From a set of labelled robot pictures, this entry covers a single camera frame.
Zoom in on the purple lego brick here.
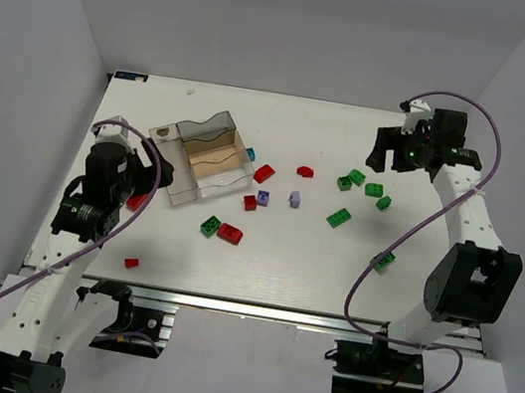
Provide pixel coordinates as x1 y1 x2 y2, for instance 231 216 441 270
256 190 269 206
288 191 301 208

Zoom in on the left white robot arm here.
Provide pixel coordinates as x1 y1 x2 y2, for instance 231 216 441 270
0 132 173 393

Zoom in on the small green lego brick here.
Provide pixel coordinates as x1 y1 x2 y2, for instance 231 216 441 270
376 195 392 211

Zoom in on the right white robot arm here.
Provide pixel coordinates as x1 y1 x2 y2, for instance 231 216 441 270
366 98 523 354

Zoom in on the red lego brick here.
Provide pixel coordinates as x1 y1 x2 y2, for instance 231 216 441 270
217 223 243 245
254 164 275 184
243 194 258 211

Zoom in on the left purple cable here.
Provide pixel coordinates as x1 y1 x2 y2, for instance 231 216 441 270
0 102 170 393

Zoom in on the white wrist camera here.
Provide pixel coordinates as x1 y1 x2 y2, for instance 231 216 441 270
400 98 433 135
90 115 131 151

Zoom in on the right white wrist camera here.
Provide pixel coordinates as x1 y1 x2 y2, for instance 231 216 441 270
400 98 433 135

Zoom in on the small red lego front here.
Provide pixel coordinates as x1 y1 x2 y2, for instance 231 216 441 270
124 258 139 269

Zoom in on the purple lego brick left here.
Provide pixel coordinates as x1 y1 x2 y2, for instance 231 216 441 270
256 190 269 206

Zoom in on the clear compartment organizer box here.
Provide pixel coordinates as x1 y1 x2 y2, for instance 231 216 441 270
149 111 255 206

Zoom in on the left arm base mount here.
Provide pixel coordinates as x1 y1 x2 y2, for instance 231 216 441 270
76 280 165 359

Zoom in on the blue label sticker left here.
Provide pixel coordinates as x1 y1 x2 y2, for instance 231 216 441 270
113 71 148 83

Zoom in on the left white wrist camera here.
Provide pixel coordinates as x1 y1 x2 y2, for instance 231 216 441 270
90 115 131 151

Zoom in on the red rounded lego piece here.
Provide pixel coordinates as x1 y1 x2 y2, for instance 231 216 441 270
296 165 315 178

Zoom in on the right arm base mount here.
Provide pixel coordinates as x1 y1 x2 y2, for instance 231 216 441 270
324 339 425 393

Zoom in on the purple lego brick right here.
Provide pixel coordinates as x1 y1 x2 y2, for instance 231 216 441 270
288 191 301 208

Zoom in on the small cyan lego brick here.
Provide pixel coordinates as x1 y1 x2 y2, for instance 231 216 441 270
246 148 256 161

